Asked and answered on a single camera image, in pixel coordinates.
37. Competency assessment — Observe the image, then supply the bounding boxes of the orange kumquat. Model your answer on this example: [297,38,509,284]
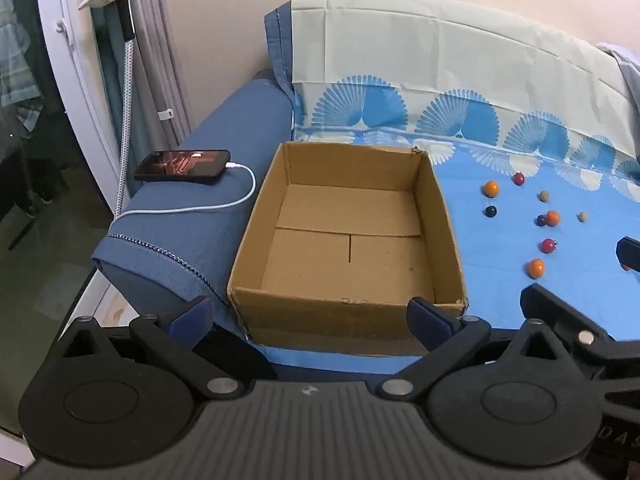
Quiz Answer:
[526,258,546,280]
[546,210,561,226]
[483,181,500,198]

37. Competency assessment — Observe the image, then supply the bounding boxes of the red cherry tomato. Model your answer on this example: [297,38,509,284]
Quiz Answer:
[540,238,556,254]
[512,172,525,185]

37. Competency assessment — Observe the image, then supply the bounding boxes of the blue sofa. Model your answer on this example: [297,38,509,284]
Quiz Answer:
[90,6,302,340]

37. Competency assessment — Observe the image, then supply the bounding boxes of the brown cardboard box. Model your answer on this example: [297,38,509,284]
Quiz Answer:
[228,142,468,356]

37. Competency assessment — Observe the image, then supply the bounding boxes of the blue white patterned cloth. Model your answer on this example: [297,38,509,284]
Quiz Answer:
[259,0,640,376]

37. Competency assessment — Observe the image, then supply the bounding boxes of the black smartphone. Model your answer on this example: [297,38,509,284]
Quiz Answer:
[134,150,231,184]

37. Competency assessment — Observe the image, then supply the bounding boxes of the grey blanket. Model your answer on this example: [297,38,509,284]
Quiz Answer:
[597,42,640,108]

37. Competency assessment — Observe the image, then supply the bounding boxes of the white charging cable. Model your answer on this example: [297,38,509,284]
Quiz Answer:
[112,160,258,221]

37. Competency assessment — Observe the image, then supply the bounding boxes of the braided steamer hose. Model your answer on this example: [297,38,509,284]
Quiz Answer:
[113,39,138,219]

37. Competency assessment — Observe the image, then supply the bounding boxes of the white door frame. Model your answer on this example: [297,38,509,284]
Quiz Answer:
[37,0,119,209]

